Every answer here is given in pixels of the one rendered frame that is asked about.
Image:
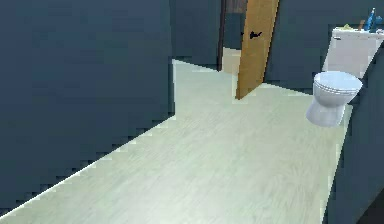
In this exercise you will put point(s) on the brown wooden room door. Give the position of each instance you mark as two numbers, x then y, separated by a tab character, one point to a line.
255	60

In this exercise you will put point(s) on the white toilet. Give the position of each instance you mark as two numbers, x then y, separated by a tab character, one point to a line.
336	86

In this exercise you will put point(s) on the yellow green cloth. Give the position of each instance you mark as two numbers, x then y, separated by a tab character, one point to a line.
347	27

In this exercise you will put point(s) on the brown small bottle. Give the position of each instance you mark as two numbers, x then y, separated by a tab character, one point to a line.
361	24

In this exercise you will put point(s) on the blue spray bottle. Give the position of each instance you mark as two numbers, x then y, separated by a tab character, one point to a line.
370	20

